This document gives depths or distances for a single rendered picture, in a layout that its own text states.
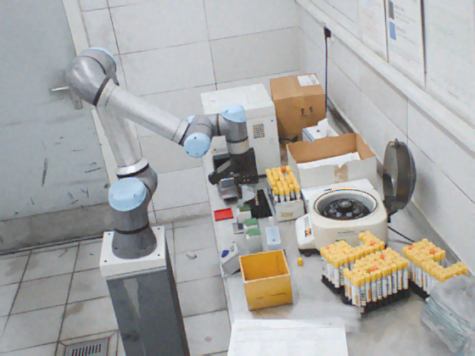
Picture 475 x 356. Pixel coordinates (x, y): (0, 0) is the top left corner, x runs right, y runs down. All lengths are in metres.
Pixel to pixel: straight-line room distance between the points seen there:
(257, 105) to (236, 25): 1.30
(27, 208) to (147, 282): 2.06
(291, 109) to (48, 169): 1.68
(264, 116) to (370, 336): 1.05
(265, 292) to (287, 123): 1.24
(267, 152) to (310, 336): 0.99
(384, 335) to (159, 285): 0.77
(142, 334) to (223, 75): 1.94
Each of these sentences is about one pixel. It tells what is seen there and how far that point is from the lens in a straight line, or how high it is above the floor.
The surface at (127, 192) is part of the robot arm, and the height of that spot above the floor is 1.13.
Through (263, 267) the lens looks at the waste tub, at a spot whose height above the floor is 0.92.
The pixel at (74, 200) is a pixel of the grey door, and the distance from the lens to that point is 3.97.
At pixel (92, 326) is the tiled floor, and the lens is 3.36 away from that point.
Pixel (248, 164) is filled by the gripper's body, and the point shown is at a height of 1.13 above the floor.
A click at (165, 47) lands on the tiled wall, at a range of 3.65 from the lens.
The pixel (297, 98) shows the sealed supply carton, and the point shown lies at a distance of 2.81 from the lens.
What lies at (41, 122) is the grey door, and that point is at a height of 0.83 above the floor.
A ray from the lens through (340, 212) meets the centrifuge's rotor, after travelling 2.02.
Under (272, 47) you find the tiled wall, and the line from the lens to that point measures 3.71.
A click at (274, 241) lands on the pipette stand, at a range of 1.89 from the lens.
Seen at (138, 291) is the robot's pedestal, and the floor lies 0.80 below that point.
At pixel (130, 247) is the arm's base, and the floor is 0.95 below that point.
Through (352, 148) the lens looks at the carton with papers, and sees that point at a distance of 2.48.
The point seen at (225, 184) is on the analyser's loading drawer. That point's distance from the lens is 2.37.
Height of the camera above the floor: 2.00
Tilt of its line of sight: 26 degrees down
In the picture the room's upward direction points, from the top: 8 degrees counter-clockwise
